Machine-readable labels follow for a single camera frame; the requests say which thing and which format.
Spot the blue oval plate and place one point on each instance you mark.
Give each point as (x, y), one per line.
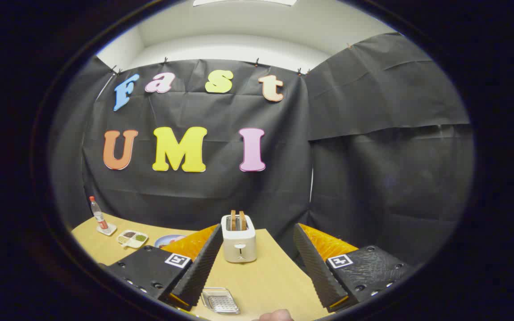
(167, 241)

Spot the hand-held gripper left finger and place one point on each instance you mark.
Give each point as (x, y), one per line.
(199, 272)

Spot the white toaster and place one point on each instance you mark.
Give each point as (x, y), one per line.
(239, 247)

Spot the brown toast slice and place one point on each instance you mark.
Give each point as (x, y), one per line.
(233, 220)
(242, 220)

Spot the clear bottle red label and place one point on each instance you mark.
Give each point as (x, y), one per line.
(98, 216)

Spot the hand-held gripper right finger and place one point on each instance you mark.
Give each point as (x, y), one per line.
(317, 267)

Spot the ceiling light panel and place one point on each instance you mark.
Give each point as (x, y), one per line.
(243, 2)

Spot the white divided condiment tray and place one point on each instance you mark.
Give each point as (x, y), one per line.
(132, 239)

